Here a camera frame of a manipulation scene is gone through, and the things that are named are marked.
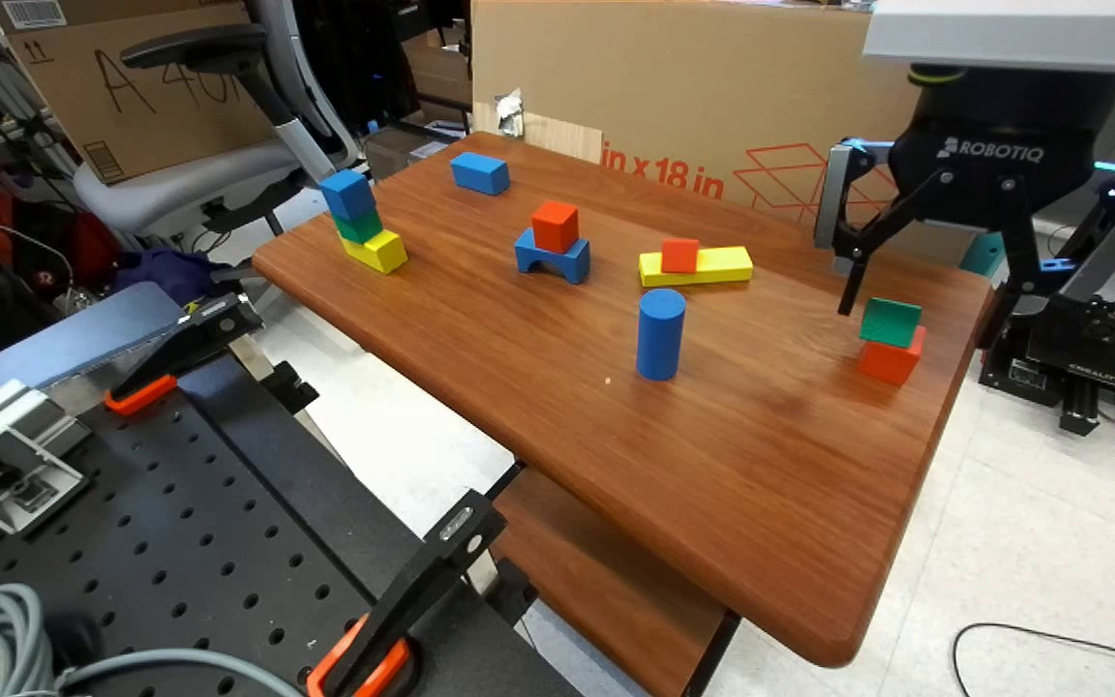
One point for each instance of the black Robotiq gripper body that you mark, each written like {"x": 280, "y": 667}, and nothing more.
{"x": 1007, "y": 128}

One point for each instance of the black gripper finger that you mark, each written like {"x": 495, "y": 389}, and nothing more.
{"x": 855, "y": 271}
{"x": 1052, "y": 252}

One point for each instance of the green block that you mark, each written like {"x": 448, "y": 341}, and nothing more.
{"x": 891, "y": 321}
{"x": 359, "y": 231}

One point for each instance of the blue cylinder block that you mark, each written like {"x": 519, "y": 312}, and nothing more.
{"x": 661, "y": 338}

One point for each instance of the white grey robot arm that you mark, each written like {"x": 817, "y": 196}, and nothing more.
{"x": 1025, "y": 34}

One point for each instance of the long yellow block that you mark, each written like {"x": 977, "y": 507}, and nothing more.
{"x": 718, "y": 266}

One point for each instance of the small orange cube block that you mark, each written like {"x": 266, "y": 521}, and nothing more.
{"x": 679, "y": 257}

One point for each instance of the blue arch block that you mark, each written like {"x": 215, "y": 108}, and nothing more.
{"x": 577, "y": 257}

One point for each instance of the blue rectangular block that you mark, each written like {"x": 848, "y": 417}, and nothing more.
{"x": 482, "y": 177}

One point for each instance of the yellow rectangular block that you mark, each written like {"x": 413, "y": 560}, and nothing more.
{"x": 382, "y": 252}

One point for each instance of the blue cube block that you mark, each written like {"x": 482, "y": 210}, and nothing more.
{"x": 349, "y": 196}

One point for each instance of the teal object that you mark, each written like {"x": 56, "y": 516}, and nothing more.
{"x": 985, "y": 252}

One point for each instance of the black stand base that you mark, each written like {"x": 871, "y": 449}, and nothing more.
{"x": 1087, "y": 351}

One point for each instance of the large printed cardboard box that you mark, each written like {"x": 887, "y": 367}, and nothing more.
{"x": 661, "y": 90}

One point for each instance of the wooden lower table shelf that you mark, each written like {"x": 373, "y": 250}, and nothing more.
{"x": 611, "y": 581}

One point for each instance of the grey office chair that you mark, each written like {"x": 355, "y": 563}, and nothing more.
{"x": 197, "y": 181}

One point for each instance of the black perforated breadboard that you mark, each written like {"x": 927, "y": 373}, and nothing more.
{"x": 222, "y": 545}

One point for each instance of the cardboard box handwritten letters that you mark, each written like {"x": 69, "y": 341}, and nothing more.
{"x": 105, "y": 128}

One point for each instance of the grey metal flat panel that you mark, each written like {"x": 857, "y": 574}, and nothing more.
{"x": 56, "y": 351}

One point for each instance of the aluminium extrusion bracket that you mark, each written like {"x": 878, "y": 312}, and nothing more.
{"x": 2, "y": 466}

